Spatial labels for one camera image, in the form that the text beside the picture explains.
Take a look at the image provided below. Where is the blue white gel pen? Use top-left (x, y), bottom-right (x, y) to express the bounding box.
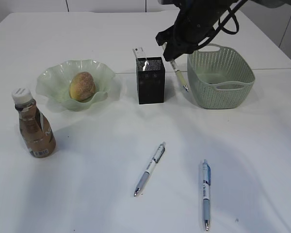
top-left (202, 159), bottom-right (211, 232)

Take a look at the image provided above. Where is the black mesh pen holder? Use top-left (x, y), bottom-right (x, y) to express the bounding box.
top-left (136, 57), bottom-right (165, 104)

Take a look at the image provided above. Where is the cream ballpoint pen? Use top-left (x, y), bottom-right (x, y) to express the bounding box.
top-left (162, 42), bottom-right (189, 92)

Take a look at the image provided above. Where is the sugared bread loaf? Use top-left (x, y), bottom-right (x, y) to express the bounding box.
top-left (69, 72), bottom-right (96, 101)

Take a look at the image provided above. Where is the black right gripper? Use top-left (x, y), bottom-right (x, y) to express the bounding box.
top-left (156, 0), bottom-right (233, 61)

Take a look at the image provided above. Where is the clear plastic ruler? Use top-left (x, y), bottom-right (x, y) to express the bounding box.
top-left (132, 47), bottom-right (148, 71)

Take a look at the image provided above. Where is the brown Nescafe coffee bottle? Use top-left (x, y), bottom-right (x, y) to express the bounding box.
top-left (12, 88), bottom-right (56, 158)

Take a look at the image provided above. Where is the green wavy glass plate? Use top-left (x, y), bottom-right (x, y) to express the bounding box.
top-left (35, 59), bottom-right (115, 111)

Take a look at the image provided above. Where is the green plastic woven basket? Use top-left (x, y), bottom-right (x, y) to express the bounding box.
top-left (187, 44), bottom-right (255, 109)

